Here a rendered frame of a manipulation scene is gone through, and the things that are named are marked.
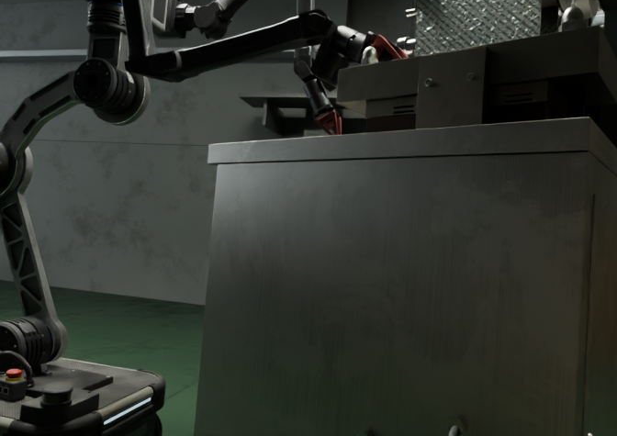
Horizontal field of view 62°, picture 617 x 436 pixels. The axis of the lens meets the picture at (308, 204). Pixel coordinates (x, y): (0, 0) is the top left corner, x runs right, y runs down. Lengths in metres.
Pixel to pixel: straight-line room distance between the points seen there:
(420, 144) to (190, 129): 4.45
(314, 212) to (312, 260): 0.08
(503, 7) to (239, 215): 0.60
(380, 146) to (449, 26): 0.38
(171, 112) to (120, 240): 1.36
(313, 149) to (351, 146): 0.07
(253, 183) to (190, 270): 4.09
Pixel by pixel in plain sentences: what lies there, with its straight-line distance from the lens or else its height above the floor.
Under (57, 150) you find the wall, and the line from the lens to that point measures 5.93.
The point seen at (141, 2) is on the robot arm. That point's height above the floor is 1.27.
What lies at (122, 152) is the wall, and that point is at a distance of 5.45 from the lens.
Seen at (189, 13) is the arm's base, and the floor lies 1.45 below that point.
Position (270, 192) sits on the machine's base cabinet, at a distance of 0.88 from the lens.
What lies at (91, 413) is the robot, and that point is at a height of 0.24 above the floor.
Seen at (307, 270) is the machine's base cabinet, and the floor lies 0.68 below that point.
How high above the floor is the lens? 0.74
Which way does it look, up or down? 3 degrees up
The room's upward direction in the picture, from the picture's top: 5 degrees clockwise
